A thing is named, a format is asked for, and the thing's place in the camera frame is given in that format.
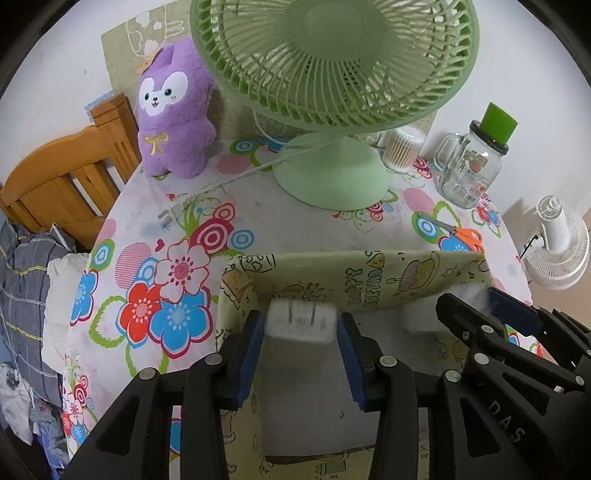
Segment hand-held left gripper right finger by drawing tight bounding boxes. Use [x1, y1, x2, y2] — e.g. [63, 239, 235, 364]
[336, 313, 534, 480]

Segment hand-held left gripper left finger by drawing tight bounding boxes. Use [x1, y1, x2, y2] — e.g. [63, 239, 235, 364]
[60, 309, 266, 480]

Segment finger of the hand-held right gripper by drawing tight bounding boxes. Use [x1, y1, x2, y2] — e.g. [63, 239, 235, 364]
[435, 292, 587, 398]
[487, 287, 591, 365]

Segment small white charger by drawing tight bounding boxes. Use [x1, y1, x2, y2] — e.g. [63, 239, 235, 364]
[264, 298, 338, 344]

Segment yellow cartoon fabric storage box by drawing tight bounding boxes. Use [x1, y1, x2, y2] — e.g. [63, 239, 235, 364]
[213, 249, 492, 480]

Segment white floor fan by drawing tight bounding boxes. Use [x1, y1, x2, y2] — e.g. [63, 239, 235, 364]
[522, 194, 589, 291]

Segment glass mug jar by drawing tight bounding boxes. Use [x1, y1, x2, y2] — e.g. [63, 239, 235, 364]
[434, 119, 509, 208]

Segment cotton swab container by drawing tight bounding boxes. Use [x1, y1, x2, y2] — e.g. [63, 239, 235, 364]
[381, 128, 426, 174]

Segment green plastic cup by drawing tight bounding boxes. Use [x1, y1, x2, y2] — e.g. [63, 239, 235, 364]
[480, 102, 519, 144]

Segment green desk fan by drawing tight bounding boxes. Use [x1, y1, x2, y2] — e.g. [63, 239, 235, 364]
[189, 0, 481, 208]

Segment white pillow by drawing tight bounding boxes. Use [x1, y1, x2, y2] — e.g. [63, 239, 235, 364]
[41, 253, 88, 374]

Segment thin white-edged panel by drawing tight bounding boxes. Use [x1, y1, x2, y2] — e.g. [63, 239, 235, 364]
[50, 223, 71, 253]

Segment white printed garment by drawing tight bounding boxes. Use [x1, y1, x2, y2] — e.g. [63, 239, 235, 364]
[0, 362, 35, 446]

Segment grey plaid quilt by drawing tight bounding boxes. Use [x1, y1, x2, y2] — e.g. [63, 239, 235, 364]
[0, 217, 77, 407]

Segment purple plush toy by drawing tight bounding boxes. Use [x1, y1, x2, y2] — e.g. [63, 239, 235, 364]
[137, 36, 218, 180]

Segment wooden bed headboard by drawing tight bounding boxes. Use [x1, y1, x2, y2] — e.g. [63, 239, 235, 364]
[0, 92, 143, 252]

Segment light blue paper sheet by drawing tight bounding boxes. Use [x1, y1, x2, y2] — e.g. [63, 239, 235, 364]
[84, 91, 114, 114]

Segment black fan cable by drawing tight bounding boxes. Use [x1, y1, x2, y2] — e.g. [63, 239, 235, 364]
[518, 233, 541, 259]

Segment orange-handled scissors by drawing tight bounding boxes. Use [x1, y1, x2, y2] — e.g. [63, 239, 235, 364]
[427, 216, 485, 254]

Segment white fan power cord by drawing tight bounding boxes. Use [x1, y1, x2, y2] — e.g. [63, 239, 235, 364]
[158, 141, 324, 227]

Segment beige cartoon wall mat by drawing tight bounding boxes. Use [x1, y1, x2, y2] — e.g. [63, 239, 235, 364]
[100, 0, 437, 139]

